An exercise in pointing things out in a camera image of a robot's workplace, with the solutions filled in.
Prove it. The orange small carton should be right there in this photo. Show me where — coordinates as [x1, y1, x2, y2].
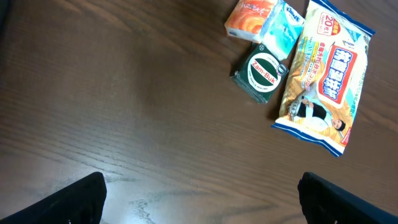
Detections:
[224, 0, 280, 43]

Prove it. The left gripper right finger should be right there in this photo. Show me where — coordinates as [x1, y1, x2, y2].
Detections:
[297, 172, 397, 224]

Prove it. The round tape roll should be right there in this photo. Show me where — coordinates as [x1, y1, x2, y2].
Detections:
[231, 44, 289, 104]

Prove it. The yellow snack bag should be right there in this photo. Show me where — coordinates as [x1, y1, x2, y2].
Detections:
[273, 0, 375, 157]

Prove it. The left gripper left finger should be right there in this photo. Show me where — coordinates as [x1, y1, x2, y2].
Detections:
[1, 172, 107, 224]

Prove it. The teal small carton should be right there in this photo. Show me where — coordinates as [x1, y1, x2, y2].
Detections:
[262, 1, 305, 60]

